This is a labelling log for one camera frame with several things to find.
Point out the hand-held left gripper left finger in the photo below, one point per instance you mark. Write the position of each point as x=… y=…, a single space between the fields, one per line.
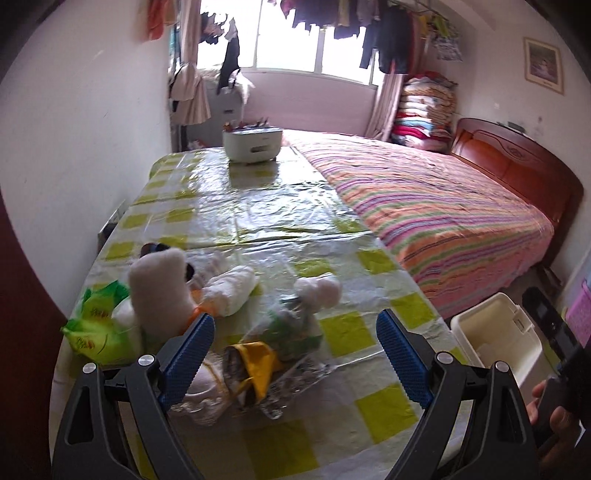
x=189 y=355

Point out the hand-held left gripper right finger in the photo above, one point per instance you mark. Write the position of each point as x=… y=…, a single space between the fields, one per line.
x=401 y=360

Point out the yellow wrapper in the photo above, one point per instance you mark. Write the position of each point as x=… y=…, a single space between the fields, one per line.
x=258 y=364

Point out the white plush toy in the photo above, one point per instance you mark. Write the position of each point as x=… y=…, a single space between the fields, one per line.
x=157 y=286

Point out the white cloth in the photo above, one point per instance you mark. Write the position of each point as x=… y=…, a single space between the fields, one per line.
x=228 y=288

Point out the white plastic bin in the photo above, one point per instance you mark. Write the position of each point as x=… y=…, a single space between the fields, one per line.
x=498 y=341

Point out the green and white wrapper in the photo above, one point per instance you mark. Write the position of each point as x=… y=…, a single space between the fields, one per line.
x=293 y=334

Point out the clear plastic bag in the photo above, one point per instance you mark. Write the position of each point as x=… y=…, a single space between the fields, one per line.
x=298 y=383

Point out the white tissue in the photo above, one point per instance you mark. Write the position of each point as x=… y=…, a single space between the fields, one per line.
x=321 y=288

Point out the person's right hand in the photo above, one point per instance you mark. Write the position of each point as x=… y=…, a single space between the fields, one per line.
x=565 y=434

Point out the purple basket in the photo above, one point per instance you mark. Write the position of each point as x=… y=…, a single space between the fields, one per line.
x=581 y=314

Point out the green snack packet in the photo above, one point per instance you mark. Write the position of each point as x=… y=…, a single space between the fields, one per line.
x=94 y=332

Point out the green checkered tablecloth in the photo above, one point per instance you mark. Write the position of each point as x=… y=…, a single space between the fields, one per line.
x=258 y=217

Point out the striped bedspread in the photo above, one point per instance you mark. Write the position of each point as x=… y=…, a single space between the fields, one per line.
x=438 y=207

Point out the white organizer box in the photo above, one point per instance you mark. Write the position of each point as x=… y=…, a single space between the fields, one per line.
x=251 y=143

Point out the wooden headboard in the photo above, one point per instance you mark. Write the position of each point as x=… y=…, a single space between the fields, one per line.
x=521 y=161

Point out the stack of folded quilts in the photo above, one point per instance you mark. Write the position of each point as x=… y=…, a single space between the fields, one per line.
x=425 y=110

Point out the pink curtain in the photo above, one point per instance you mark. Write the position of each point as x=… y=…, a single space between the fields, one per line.
x=189 y=69
x=385 y=106

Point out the black hanging garment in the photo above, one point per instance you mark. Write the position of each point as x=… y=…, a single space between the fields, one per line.
x=231 y=55

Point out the framed picture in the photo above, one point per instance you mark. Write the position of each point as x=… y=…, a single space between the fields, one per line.
x=544 y=64

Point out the row of hanging clothes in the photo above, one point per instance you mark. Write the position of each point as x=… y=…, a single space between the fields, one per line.
x=383 y=27

